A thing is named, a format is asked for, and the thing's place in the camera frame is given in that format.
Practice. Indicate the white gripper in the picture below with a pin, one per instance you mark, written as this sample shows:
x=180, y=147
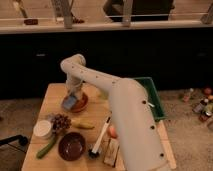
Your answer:
x=74, y=87

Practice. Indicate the blue grey sponge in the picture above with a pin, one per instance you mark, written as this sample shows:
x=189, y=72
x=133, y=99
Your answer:
x=69, y=102

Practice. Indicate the red orange bowl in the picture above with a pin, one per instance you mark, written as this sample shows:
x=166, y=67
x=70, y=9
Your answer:
x=80, y=105

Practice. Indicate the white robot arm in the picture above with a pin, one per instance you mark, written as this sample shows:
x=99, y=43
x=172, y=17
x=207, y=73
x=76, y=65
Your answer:
x=140, y=143

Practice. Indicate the dark brown bowl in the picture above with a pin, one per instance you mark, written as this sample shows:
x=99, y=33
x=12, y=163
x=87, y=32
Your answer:
x=72, y=146

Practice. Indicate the yellow banana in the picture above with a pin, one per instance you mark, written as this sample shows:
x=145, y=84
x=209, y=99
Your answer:
x=81, y=124

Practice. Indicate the purple grape bunch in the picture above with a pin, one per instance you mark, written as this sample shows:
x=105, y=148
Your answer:
x=59, y=122

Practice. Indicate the green cucumber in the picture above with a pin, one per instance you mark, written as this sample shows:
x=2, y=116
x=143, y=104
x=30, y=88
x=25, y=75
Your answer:
x=41, y=153

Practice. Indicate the orange fruit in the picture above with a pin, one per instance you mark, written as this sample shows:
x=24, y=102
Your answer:
x=112, y=132

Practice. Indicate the wooden rectangular block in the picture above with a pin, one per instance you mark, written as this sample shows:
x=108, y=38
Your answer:
x=111, y=152

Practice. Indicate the black chair base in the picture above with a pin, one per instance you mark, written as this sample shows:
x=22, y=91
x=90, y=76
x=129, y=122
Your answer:
x=22, y=140

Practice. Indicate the green plastic bin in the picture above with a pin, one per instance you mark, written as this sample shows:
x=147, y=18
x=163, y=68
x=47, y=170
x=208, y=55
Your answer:
x=153, y=98

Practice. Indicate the bottles on floor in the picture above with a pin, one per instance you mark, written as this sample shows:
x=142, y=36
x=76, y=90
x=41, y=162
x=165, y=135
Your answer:
x=205, y=106

